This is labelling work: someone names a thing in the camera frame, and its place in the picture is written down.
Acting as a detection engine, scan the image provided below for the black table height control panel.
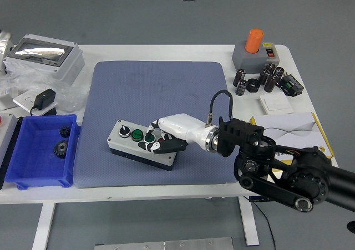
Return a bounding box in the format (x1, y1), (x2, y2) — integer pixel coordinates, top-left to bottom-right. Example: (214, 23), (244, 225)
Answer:
(248, 196), (274, 203)

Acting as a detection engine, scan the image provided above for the grey block holder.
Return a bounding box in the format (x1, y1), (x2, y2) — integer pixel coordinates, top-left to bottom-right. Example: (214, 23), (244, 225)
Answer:
(231, 40), (266, 75)

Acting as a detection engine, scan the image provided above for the thin black cable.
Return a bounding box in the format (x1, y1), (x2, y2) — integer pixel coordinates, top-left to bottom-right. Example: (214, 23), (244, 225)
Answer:
(244, 196), (277, 250)

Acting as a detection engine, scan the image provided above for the large black bevel gear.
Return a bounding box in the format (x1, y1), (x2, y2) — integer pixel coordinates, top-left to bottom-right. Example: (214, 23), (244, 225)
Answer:
(53, 140), (69, 160)

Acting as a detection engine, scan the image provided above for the blue-grey table mat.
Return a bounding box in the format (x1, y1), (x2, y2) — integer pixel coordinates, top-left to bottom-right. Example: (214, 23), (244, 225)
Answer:
(74, 60), (242, 189)

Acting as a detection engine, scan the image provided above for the orange cylinder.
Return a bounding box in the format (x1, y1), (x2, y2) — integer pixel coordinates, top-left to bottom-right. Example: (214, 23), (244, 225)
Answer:
(245, 28), (265, 54)

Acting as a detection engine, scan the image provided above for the black power adapter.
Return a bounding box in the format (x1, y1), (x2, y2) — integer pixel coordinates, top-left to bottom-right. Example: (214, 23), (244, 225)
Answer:
(29, 88), (57, 116)

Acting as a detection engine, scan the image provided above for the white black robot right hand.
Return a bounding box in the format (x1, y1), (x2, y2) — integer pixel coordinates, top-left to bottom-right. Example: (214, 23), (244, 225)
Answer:
(138, 113), (212, 155)

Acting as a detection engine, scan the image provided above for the grey rocker switch box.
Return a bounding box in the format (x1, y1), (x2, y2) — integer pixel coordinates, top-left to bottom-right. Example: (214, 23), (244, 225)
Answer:
(260, 42), (281, 67)

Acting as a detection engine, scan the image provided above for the white wall switch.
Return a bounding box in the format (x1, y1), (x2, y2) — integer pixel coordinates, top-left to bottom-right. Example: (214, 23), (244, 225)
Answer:
(259, 94), (295, 115)

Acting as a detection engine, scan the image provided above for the white table leg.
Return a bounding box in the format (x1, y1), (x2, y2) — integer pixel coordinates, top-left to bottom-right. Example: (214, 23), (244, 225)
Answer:
(238, 197), (260, 246)
(32, 202), (56, 250)

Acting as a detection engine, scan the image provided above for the grey enclosure with clear window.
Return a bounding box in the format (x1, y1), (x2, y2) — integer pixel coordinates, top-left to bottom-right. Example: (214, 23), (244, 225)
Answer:
(2, 33), (85, 86)

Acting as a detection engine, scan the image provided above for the white socket plate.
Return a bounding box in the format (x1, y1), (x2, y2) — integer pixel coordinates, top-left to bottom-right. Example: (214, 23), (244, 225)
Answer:
(13, 91), (58, 114)

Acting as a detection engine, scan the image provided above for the clear crumpled plastic bag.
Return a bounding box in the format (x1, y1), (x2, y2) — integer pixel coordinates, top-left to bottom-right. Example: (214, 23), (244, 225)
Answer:
(0, 64), (89, 112)

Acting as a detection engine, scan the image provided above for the grey push button control box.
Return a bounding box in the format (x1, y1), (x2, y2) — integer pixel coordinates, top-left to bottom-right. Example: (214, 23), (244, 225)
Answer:
(106, 119), (178, 172)

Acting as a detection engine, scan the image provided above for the black module with green terminal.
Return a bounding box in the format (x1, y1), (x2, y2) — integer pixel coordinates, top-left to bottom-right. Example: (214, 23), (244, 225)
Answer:
(278, 74), (305, 97)

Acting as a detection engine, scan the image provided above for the blue plastic bin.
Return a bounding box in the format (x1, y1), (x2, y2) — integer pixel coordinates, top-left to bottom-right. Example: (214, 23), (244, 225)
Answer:
(4, 114), (82, 190)

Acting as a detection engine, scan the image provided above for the silver foil bag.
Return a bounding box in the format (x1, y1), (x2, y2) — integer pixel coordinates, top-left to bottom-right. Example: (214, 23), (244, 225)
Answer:
(0, 30), (14, 68)

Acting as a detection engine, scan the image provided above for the white yellow cardboard box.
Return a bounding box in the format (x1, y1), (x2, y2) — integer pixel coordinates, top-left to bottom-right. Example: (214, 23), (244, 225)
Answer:
(249, 111), (336, 165)

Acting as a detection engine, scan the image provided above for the black ring nut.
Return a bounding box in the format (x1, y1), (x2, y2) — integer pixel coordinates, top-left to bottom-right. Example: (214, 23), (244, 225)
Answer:
(246, 78), (260, 93)

